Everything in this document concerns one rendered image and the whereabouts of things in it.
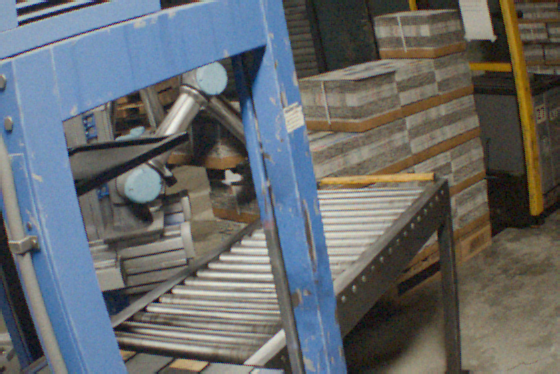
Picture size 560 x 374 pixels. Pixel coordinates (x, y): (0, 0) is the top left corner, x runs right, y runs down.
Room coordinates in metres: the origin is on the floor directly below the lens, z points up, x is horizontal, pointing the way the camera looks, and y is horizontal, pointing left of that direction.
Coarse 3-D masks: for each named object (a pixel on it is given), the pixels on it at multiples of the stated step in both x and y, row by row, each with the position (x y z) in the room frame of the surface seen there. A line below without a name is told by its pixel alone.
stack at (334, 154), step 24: (408, 120) 3.76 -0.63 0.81; (432, 120) 3.88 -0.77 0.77; (312, 144) 3.53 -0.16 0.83; (336, 144) 3.47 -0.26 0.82; (360, 144) 3.56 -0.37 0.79; (384, 144) 3.65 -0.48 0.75; (408, 144) 3.75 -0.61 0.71; (432, 144) 3.85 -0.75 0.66; (216, 168) 3.44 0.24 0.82; (336, 168) 3.46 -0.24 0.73; (360, 168) 3.54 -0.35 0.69; (408, 168) 3.74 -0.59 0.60; (432, 168) 3.84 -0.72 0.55; (216, 192) 3.47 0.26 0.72; (240, 192) 3.34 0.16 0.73; (456, 216) 3.92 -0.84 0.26; (432, 240) 3.80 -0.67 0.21; (456, 240) 3.91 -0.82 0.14; (456, 264) 3.90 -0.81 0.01
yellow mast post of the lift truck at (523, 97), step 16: (512, 0) 4.15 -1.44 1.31; (512, 16) 4.13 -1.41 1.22; (512, 32) 4.12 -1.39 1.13; (512, 48) 4.13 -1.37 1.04; (512, 64) 4.15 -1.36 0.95; (528, 80) 4.16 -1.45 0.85; (528, 96) 4.14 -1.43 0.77; (528, 112) 4.12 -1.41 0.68; (528, 128) 4.12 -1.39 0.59; (528, 144) 4.12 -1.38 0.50; (528, 160) 4.13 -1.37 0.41; (528, 176) 4.14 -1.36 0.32; (528, 192) 4.17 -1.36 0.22; (528, 208) 4.18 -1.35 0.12
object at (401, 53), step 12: (444, 48) 3.99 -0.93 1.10; (456, 48) 4.05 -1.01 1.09; (444, 96) 3.94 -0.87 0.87; (456, 96) 4.01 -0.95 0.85; (468, 132) 4.04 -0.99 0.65; (456, 144) 3.96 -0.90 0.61; (468, 180) 4.00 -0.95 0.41; (456, 192) 3.94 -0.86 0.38; (480, 216) 4.05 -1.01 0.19; (468, 228) 3.98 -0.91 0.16
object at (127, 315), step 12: (252, 228) 2.58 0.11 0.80; (228, 240) 2.50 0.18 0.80; (240, 240) 2.49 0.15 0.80; (216, 252) 2.41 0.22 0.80; (192, 264) 2.33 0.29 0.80; (204, 264) 2.32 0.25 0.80; (180, 276) 2.24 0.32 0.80; (156, 288) 2.17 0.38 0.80; (168, 288) 2.16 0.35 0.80; (144, 300) 2.09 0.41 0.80; (156, 300) 2.09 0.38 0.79; (120, 312) 2.02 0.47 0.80; (132, 312) 2.01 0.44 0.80; (144, 312) 2.04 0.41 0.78; (120, 324) 1.94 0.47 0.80
